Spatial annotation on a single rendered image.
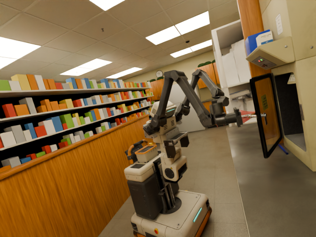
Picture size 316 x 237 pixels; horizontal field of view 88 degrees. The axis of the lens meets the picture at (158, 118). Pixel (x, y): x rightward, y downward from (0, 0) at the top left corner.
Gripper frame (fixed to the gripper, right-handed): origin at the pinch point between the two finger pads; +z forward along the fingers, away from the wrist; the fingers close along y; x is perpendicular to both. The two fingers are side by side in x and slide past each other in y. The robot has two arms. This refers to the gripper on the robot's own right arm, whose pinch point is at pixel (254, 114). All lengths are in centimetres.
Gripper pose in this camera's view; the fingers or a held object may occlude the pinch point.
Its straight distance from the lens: 100.3
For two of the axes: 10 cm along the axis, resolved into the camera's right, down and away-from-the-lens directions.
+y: -2.5, -9.6, -1.0
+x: 3.3, -1.9, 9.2
